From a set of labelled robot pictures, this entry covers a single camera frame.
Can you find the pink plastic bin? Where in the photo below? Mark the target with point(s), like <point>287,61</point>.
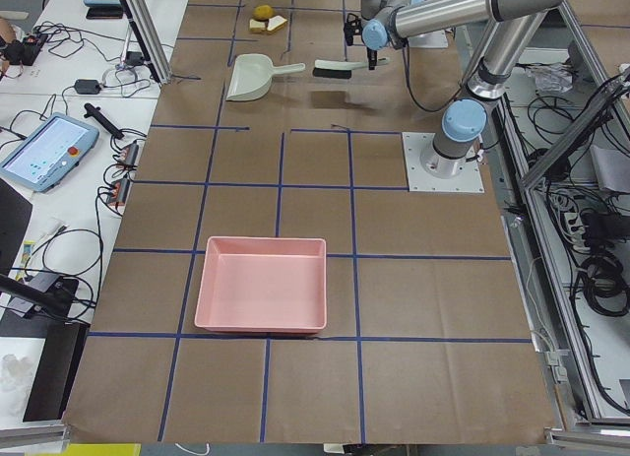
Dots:
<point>263,285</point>

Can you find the pale green plastic dustpan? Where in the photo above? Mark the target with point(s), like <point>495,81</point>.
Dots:
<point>253,74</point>

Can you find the blue teach pendant tablet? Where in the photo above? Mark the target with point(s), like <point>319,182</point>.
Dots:
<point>51,151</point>

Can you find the aluminium frame post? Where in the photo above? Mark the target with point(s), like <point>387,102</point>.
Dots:
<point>142,25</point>

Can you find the yellow lemon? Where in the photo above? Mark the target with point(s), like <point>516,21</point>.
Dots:
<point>263,13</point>

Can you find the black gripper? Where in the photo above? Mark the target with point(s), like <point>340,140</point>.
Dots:
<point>371,55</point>

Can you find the black power adapter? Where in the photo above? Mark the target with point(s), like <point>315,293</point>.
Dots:
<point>87,87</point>

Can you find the black handle tool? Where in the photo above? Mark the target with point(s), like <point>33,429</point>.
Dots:
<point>95,113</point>

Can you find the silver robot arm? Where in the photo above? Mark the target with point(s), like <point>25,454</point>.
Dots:
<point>509,27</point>

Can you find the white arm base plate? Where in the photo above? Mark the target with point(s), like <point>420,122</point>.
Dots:
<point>428,172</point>

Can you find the pale green hand brush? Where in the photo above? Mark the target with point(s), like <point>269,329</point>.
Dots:
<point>337,69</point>

